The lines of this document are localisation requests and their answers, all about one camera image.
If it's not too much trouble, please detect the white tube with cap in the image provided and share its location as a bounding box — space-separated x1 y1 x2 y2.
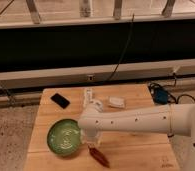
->
83 88 93 107

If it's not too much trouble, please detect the black hanging cable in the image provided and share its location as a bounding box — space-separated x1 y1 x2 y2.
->
105 13 136 83

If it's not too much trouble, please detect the green ceramic bowl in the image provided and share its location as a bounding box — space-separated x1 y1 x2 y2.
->
47 119 81 157

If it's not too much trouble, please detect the black smartphone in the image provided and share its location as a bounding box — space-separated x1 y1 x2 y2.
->
51 93 70 109

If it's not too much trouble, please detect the black floor cable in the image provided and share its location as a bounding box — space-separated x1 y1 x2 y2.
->
147 81 195 138

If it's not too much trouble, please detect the red chili pepper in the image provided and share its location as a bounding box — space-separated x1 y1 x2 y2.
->
89 147 110 168

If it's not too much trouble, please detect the blue power adapter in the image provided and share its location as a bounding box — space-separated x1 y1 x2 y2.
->
154 89 168 104

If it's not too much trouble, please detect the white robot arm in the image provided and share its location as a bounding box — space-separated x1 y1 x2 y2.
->
78 103 195 171

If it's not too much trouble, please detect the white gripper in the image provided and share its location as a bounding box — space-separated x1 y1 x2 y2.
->
81 130 101 145

